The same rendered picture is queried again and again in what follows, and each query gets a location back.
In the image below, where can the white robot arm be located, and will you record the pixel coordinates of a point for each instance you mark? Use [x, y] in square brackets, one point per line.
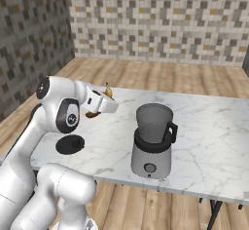
[22, 175]

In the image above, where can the yellow brown banana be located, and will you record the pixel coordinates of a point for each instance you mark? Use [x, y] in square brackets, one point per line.
[108, 92]

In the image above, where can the white marble table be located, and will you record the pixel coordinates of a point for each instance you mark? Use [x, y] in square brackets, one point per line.
[201, 136]

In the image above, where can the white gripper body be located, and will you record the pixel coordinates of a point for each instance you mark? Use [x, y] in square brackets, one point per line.
[108, 104]

